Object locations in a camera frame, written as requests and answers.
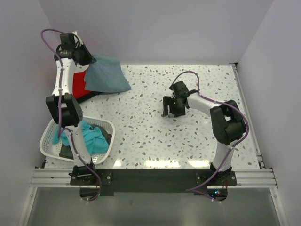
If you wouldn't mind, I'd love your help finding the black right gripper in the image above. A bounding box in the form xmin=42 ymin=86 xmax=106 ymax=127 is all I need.
xmin=163 ymin=96 xmax=185 ymax=118

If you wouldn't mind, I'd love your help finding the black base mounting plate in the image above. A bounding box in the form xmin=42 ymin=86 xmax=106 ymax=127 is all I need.
xmin=70 ymin=168 xmax=238 ymax=196

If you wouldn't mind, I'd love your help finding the red folded t-shirt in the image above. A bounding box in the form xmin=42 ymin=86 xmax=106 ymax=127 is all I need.
xmin=72 ymin=71 xmax=91 ymax=99

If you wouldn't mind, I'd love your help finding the dark grey t-shirt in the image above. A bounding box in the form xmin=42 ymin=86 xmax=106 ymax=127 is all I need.
xmin=58 ymin=126 xmax=112 ymax=159

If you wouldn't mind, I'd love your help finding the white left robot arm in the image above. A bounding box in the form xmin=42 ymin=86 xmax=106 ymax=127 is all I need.
xmin=46 ymin=32 xmax=100 ymax=186

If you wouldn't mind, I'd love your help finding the white plastic laundry basket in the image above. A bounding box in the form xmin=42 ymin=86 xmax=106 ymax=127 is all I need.
xmin=40 ymin=117 xmax=115 ymax=166

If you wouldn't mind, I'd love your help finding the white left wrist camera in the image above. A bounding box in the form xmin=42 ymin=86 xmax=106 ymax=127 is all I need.
xmin=72 ymin=31 xmax=83 ymax=47

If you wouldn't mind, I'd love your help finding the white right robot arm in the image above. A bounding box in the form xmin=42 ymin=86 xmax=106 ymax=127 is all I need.
xmin=163 ymin=81 xmax=249 ymax=185

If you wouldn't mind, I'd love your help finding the black folded t-shirt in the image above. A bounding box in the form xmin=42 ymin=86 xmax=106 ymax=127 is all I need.
xmin=76 ymin=91 xmax=103 ymax=104

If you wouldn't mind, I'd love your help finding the grey-blue t-shirt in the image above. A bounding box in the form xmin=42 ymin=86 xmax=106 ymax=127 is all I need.
xmin=84 ymin=54 xmax=131 ymax=93

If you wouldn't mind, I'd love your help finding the turquoise t-shirt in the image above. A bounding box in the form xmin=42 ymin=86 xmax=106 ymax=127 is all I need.
xmin=51 ymin=120 xmax=109 ymax=155

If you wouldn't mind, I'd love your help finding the aluminium extrusion rail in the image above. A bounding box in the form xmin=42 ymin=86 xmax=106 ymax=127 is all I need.
xmin=30 ymin=167 xmax=78 ymax=188

